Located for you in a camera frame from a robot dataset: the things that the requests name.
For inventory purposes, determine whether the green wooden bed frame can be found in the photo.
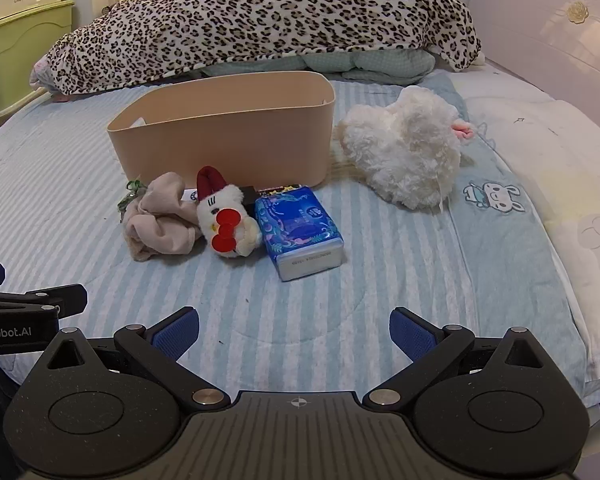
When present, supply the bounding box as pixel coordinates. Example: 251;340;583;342
0;0;76;131

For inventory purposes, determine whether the green ribbon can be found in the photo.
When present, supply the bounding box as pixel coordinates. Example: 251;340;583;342
117;176;148;222

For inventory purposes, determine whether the pink headboard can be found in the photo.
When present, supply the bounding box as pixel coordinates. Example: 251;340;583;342
460;0;600;128

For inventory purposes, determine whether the teal quilt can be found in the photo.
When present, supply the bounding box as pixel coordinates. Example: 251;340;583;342
200;50;438;86

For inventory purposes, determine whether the white pillow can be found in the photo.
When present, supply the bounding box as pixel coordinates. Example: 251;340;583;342
450;67;600;393

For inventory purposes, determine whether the fluffy white plush toy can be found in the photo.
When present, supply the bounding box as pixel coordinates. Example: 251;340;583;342
332;85;476;211

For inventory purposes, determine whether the light blue rabbit print cloth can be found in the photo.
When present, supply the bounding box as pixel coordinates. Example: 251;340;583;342
420;72;588;386

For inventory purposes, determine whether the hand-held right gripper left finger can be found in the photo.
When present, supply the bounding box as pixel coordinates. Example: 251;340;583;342
40;307;231;410

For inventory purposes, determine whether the beige crumpled cloth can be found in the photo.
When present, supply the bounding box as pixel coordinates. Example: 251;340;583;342
122;171;204;262

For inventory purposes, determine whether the leopard print blanket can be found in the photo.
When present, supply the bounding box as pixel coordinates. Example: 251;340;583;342
30;0;483;97

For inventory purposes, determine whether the blue striped bed sheet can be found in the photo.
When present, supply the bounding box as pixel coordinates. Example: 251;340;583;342
0;72;600;411

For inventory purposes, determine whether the small white plush red bow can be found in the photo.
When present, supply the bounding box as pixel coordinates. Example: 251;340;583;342
196;166;263;259

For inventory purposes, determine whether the beige plastic storage bin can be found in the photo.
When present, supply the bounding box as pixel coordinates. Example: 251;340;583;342
106;71;337;188

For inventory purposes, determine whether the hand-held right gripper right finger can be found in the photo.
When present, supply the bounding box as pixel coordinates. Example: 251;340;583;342
362;307;551;409

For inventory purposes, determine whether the blue tissue packet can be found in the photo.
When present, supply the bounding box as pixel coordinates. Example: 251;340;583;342
254;186;345;282

